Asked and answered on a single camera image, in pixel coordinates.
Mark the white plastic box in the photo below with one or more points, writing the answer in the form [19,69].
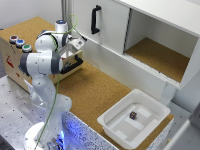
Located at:
[123,130]

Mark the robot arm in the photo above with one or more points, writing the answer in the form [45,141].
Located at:
[41,63]

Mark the purple block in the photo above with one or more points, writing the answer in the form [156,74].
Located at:
[133,115]

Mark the wooden drawer box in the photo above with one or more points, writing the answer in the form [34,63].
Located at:
[25,28]

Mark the white cabinet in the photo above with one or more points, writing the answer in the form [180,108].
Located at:
[110,65]

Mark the blue button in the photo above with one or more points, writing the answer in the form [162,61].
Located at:
[20,42]

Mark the green button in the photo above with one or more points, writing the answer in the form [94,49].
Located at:
[26,48]

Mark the white sliding door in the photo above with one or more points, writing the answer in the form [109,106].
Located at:
[111,23]

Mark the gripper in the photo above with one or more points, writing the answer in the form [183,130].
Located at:
[77,44]

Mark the red button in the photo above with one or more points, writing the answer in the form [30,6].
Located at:
[13,39]

